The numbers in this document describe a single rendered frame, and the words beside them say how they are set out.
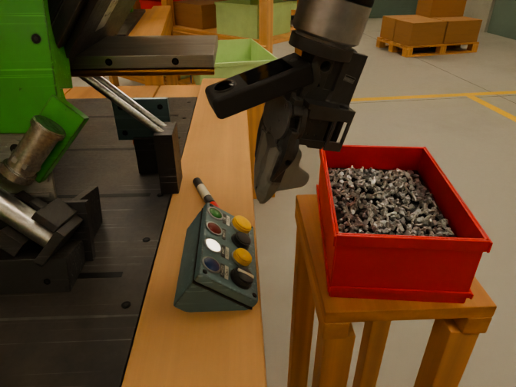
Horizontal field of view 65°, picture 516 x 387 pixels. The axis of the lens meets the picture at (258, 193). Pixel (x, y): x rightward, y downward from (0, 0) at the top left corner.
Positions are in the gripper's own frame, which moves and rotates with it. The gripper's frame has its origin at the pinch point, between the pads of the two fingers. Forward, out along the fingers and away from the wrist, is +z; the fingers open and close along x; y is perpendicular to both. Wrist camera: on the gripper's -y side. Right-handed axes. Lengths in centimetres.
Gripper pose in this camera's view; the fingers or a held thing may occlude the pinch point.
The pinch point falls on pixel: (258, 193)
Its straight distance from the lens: 52.7
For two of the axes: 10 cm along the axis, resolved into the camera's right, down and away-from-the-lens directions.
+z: -2.6, 8.4, 4.7
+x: -3.1, -5.4, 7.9
